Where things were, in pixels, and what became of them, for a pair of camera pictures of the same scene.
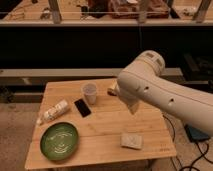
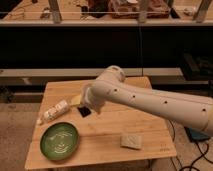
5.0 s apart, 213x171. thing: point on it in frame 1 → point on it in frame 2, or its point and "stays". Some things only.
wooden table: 107,129 stays
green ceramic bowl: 59,141 stays
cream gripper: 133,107 → 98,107
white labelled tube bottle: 52,113 stays
